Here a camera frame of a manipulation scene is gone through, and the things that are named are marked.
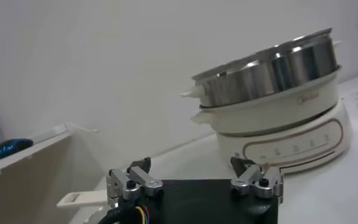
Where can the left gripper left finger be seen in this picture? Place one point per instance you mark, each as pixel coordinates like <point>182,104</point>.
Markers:
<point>144,182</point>

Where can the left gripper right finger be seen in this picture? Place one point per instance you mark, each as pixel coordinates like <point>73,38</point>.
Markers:
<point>249,179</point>

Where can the stainless steel steamer basket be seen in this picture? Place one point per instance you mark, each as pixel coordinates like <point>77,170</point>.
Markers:
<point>267,73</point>

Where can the cream electric cooker base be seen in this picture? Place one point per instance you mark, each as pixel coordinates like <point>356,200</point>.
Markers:
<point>294,149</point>

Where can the cream cooker pot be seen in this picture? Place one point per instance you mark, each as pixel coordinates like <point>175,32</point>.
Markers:
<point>273,112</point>

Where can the white side desk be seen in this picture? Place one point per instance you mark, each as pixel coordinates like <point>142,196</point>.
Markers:
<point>30,188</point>

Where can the blue computer mouse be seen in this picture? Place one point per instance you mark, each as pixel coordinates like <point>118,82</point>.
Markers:
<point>14,146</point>

